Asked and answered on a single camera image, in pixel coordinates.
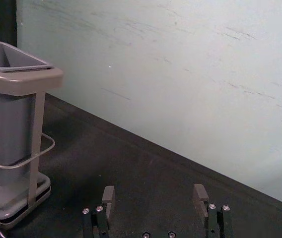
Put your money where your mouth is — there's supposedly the black table cloth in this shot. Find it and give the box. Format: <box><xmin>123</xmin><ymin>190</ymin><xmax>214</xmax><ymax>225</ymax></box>
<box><xmin>0</xmin><ymin>91</ymin><xmax>282</xmax><ymax>238</ymax></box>

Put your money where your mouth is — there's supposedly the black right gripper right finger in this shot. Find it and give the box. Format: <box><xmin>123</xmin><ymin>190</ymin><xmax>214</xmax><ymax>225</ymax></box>
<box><xmin>192</xmin><ymin>183</ymin><xmax>231</xmax><ymax>238</ymax></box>

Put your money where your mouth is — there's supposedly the rack with steel bars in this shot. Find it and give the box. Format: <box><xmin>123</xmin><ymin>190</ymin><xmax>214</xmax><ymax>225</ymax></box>
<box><xmin>0</xmin><ymin>33</ymin><xmax>65</xmax><ymax>238</ymax></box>

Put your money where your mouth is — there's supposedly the grey plastic divided bin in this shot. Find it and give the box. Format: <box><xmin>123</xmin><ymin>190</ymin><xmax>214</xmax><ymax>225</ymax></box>
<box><xmin>0</xmin><ymin>40</ymin><xmax>54</xmax><ymax>209</ymax></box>

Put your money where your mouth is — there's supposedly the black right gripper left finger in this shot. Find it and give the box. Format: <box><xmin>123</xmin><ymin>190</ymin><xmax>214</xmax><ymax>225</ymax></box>
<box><xmin>81</xmin><ymin>185</ymin><xmax>116</xmax><ymax>238</ymax></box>

